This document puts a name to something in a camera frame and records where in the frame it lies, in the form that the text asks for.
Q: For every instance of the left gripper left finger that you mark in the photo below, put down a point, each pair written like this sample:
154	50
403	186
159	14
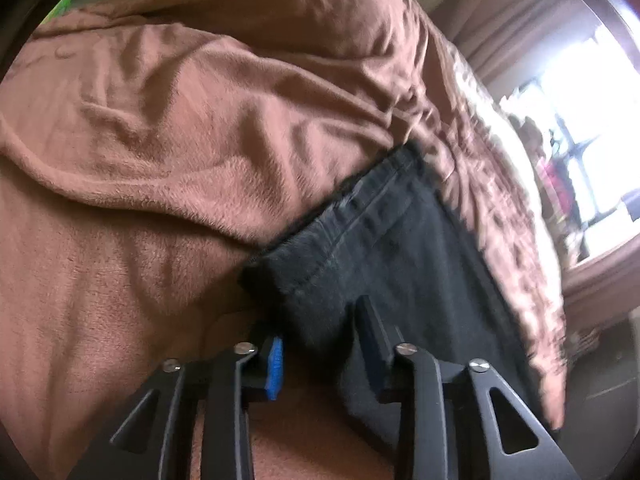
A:
151	437

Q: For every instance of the brown curtain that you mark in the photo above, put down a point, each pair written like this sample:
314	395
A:
501	40

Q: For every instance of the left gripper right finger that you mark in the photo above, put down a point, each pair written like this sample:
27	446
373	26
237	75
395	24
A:
457	421

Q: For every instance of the brown fleece blanket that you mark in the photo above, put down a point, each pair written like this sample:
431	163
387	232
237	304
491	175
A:
151	148

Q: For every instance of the black pants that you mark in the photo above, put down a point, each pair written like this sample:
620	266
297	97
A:
385	235

